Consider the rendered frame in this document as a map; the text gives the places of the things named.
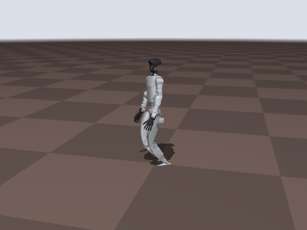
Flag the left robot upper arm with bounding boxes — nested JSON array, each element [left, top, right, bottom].
[[155, 77, 164, 101]]

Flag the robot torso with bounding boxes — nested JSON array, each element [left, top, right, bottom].
[[146, 74, 162, 116]]

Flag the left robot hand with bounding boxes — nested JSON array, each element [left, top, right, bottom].
[[143, 114, 156, 131]]

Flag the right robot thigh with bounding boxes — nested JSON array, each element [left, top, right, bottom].
[[140, 112, 150, 146]]

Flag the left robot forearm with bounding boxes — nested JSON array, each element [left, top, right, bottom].
[[151, 96, 161, 118]]

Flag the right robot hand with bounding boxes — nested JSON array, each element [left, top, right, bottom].
[[134, 108, 143, 123]]

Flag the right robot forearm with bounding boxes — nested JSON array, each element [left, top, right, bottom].
[[141, 96, 148, 112]]

